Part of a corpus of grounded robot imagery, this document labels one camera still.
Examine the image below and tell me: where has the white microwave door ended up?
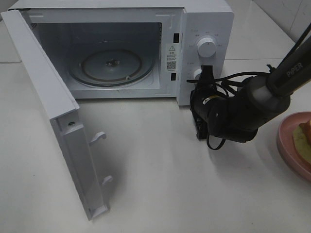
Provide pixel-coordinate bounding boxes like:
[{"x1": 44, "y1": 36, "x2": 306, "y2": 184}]
[{"x1": 1, "y1": 10, "x2": 108, "y2": 220}]

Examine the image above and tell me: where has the lower white timer knob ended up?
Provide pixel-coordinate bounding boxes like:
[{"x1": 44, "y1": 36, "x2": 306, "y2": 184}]
[{"x1": 193, "y1": 68, "x2": 202, "y2": 80}]

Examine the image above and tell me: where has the upper white power knob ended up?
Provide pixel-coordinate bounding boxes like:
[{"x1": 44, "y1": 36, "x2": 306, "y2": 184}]
[{"x1": 197, "y1": 35, "x2": 217, "y2": 58}]

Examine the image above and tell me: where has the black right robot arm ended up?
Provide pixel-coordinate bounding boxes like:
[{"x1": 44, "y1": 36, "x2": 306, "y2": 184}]
[{"x1": 190, "y1": 39, "x2": 311, "y2": 146}]

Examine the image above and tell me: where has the white warning label sticker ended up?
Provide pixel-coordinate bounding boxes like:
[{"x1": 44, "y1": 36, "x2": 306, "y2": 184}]
[{"x1": 165, "y1": 43, "x2": 180, "y2": 72}]

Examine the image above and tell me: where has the white microwave oven body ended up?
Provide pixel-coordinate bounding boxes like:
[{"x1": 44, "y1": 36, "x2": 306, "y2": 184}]
[{"x1": 7, "y1": 0, "x2": 234, "y2": 106}]

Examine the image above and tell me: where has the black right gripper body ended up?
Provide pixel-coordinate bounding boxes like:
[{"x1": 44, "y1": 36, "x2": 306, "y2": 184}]
[{"x1": 189, "y1": 75, "x2": 219, "y2": 126}]

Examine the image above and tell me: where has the sandwich with lettuce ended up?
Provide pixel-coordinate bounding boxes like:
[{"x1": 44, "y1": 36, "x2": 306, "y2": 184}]
[{"x1": 293, "y1": 120, "x2": 311, "y2": 163}]

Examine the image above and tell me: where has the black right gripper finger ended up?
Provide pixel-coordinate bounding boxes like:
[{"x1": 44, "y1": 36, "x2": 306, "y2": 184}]
[{"x1": 202, "y1": 65, "x2": 213, "y2": 80}]

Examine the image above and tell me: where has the pink round plate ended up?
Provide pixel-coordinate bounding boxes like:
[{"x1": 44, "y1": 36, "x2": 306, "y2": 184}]
[{"x1": 276, "y1": 112, "x2": 311, "y2": 183}]

